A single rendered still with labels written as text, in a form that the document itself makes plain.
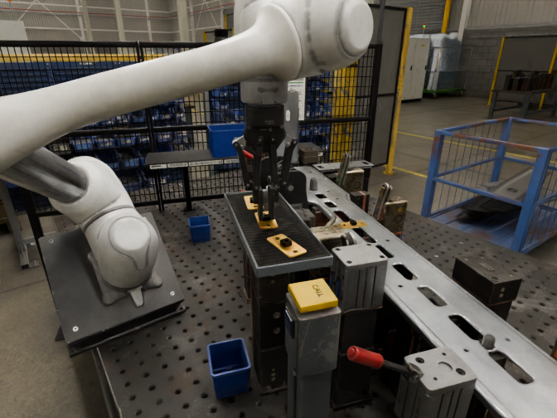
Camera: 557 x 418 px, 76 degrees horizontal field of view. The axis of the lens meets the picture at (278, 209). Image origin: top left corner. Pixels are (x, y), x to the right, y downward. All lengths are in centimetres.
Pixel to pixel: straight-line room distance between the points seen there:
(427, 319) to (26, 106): 77
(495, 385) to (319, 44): 59
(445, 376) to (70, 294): 101
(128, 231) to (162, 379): 40
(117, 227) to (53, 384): 136
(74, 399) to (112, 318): 96
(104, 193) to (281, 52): 71
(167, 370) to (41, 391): 121
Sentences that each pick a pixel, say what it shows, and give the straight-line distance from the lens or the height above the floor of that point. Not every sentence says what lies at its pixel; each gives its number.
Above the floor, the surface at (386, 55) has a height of 148.
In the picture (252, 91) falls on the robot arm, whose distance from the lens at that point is 67.
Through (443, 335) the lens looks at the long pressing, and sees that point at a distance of 79.
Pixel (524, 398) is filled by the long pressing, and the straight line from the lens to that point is 74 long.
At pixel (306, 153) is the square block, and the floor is 105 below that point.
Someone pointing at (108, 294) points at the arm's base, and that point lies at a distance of 122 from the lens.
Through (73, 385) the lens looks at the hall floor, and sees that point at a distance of 221.
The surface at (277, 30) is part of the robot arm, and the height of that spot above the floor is 152.
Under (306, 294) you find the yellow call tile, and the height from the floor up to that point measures 116.
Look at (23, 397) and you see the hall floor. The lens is 227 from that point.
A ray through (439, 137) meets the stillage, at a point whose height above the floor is 89.
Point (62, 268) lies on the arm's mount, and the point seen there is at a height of 90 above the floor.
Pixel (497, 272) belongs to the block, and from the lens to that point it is 98.
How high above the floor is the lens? 149
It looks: 23 degrees down
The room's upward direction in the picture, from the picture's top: straight up
